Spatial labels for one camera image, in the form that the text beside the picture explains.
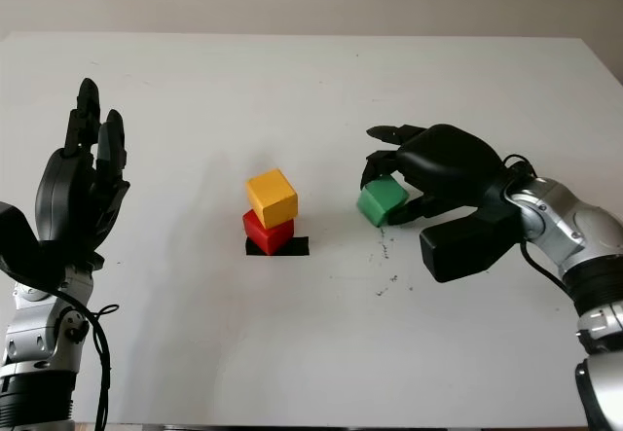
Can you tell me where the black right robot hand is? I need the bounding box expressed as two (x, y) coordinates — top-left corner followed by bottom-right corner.
(360, 123), (508, 229)

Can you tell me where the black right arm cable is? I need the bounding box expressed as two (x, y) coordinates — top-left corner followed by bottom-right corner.
(502, 154), (581, 302)

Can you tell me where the yellow wooden block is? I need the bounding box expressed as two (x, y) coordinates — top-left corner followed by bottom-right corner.
(245, 167), (300, 231)

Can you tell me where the red wooden block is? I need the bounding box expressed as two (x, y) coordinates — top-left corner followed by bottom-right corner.
(241, 208), (296, 257)

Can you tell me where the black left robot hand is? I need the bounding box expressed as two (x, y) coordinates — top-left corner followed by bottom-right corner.
(34, 77), (132, 272)

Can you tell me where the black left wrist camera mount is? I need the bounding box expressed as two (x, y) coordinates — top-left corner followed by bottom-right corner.
(0, 201), (65, 290)

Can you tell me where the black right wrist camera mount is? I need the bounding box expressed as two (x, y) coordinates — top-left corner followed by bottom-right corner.
(419, 177), (525, 284)

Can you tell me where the green wooden block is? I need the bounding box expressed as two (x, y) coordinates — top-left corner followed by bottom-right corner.
(356, 173), (410, 230)

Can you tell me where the black tape mark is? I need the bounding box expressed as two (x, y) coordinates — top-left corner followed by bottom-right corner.
(243, 235), (311, 259)

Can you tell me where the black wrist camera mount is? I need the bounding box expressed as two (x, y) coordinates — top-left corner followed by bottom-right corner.
(0, 201), (65, 290)
(419, 177), (525, 284)

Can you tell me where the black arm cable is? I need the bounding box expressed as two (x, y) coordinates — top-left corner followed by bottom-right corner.
(48, 283), (121, 431)
(502, 154), (581, 302)

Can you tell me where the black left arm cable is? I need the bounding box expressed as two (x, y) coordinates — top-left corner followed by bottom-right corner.
(48, 283), (121, 431)

